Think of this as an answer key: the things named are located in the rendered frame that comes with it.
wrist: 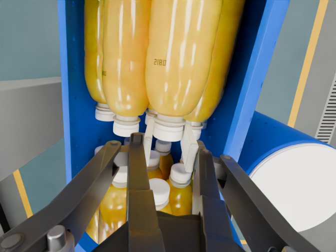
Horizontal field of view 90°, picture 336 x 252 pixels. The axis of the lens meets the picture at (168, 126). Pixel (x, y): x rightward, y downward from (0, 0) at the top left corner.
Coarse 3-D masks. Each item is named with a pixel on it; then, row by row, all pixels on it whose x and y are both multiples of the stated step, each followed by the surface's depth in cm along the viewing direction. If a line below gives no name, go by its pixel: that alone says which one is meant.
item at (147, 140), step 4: (148, 120) 21; (152, 120) 21; (148, 124) 19; (152, 124) 19; (148, 128) 18; (152, 128) 18; (148, 132) 17; (152, 132) 17; (144, 136) 16; (148, 136) 16; (144, 140) 15; (148, 140) 15; (144, 144) 15; (148, 144) 15; (144, 148) 15; (148, 148) 15; (148, 152) 16; (148, 156) 16; (148, 160) 16
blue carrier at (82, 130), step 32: (64, 0) 19; (256, 0) 27; (288, 0) 17; (64, 32) 20; (256, 32) 26; (64, 64) 22; (256, 64) 16; (64, 96) 23; (224, 96) 33; (256, 96) 19; (64, 128) 24; (96, 128) 35; (224, 128) 33
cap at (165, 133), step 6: (156, 126) 20; (162, 126) 20; (180, 126) 21; (156, 132) 20; (162, 132) 20; (168, 132) 20; (174, 132) 20; (180, 132) 20; (162, 138) 20; (168, 138) 20; (174, 138) 20; (180, 138) 21
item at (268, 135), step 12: (252, 120) 56; (264, 120) 54; (276, 120) 56; (252, 132) 50; (264, 132) 47; (276, 132) 45; (288, 132) 44; (300, 132) 45; (252, 144) 46; (264, 144) 43; (276, 144) 41; (288, 144) 40; (324, 144) 40; (240, 156) 47; (252, 156) 43; (264, 156) 40; (252, 168) 41
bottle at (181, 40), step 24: (168, 0) 15; (192, 0) 14; (216, 0) 15; (168, 24) 15; (192, 24) 15; (216, 24) 16; (168, 48) 16; (192, 48) 16; (144, 72) 19; (168, 72) 16; (192, 72) 16; (168, 96) 17; (192, 96) 18; (168, 120) 20
